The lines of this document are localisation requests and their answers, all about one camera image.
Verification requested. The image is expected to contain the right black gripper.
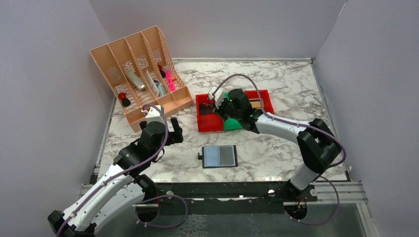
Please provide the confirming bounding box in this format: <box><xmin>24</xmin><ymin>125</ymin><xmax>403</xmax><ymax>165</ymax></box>
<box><xmin>211</xmin><ymin>97</ymin><xmax>242</xmax><ymax>122</ymax></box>

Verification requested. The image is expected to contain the black VIP credit card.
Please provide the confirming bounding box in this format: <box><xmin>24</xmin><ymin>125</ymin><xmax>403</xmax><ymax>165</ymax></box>
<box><xmin>198</xmin><ymin>103</ymin><xmax>216</xmax><ymax>116</ymax></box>

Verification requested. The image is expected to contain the grey card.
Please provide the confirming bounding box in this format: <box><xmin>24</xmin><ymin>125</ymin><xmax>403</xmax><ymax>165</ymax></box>
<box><xmin>219</xmin><ymin>146</ymin><xmax>236</xmax><ymax>167</ymax></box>

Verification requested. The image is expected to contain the black leather card holder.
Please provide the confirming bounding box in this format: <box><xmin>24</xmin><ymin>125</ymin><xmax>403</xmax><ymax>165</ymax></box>
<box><xmin>197</xmin><ymin>145</ymin><xmax>238</xmax><ymax>168</ymax></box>

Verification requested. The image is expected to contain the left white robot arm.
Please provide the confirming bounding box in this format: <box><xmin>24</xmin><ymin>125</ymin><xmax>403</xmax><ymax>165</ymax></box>
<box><xmin>47</xmin><ymin>116</ymin><xmax>183</xmax><ymax>237</ymax></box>

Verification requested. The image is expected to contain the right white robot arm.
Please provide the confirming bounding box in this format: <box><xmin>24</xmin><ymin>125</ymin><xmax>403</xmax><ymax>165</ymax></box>
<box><xmin>208</xmin><ymin>87</ymin><xmax>342</xmax><ymax>201</ymax></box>

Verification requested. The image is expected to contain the gold card in bin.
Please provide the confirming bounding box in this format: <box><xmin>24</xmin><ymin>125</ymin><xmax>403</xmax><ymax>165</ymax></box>
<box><xmin>250</xmin><ymin>99</ymin><xmax>264</xmax><ymax>109</ymax></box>

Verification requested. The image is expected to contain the green bin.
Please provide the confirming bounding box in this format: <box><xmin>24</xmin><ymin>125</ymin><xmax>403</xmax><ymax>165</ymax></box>
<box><xmin>224</xmin><ymin>89</ymin><xmax>251</xmax><ymax>130</ymax></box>

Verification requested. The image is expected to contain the left red bin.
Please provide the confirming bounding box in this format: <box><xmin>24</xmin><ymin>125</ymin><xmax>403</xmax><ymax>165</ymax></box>
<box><xmin>195</xmin><ymin>94</ymin><xmax>224</xmax><ymax>132</ymax></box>

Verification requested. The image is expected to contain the red bin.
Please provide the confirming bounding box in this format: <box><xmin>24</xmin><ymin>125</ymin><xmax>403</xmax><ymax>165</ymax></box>
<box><xmin>195</xmin><ymin>94</ymin><xmax>224</xmax><ymax>132</ymax></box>
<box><xmin>244</xmin><ymin>89</ymin><xmax>275</xmax><ymax>114</ymax></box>

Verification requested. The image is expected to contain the right red bin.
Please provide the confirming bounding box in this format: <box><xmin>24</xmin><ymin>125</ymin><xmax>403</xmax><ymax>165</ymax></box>
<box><xmin>244</xmin><ymin>89</ymin><xmax>275</xmax><ymax>114</ymax></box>

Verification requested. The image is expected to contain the pink highlighter marker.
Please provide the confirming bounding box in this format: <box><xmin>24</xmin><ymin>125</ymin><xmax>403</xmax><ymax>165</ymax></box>
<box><xmin>165</xmin><ymin>69</ymin><xmax>175</xmax><ymax>92</ymax></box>

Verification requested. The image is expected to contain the white paper pad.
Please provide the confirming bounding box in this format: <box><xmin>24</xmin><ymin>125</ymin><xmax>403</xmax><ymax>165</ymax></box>
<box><xmin>145</xmin><ymin>70</ymin><xmax>160</xmax><ymax>98</ymax></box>

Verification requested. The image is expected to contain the red and black stamp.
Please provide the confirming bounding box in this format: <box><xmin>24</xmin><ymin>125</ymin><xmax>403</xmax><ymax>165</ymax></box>
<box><xmin>118</xmin><ymin>92</ymin><xmax>131</xmax><ymax>108</ymax></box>

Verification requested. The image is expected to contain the silver stapler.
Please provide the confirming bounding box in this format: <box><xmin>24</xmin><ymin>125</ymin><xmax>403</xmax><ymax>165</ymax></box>
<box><xmin>126</xmin><ymin>70</ymin><xmax>145</xmax><ymax>90</ymax></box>

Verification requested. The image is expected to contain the peach desk file organizer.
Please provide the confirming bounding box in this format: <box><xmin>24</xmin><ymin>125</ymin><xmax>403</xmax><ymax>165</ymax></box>
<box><xmin>90</xmin><ymin>26</ymin><xmax>193</xmax><ymax>132</ymax></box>

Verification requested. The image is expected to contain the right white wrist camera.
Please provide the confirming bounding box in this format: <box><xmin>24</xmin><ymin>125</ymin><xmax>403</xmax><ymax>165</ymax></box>
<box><xmin>208</xmin><ymin>86</ymin><xmax>226</xmax><ymax>108</ymax></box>

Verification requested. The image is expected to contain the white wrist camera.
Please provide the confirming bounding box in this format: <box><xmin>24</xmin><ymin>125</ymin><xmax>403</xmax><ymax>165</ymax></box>
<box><xmin>208</xmin><ymin>86</ymin><xmax>226</xmax><ymax>108</ymax></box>
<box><xmin>141</xmin><ymin>107</ymin><xmax>164</xmax><ymax>123</ymax></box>

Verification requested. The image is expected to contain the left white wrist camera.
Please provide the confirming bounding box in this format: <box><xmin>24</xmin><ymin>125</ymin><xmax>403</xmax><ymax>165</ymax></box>
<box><xmin>141</xmin><ymin>107</ymin><xmax>164</xmax><ymax>123</ymax></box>

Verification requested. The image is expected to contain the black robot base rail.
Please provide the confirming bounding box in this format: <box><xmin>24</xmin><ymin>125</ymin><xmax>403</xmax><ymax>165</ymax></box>
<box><xmin>134</xmin><ymin>181</ymin><xmax>318</xmax><ymax>218</ymax></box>

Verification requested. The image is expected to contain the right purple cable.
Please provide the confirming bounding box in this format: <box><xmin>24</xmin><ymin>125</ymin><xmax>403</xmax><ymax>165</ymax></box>
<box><xmin>212</xmin><ymin>73</ymin><xmax>347</xmax><ymax>227</ymax></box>

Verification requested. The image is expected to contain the aluminium frame rail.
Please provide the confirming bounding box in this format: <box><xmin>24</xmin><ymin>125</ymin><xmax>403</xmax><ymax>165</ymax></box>
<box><xmin>77</xmin><ymin>181</ymin><xmax>369</xmax><ymax>207</ymax></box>

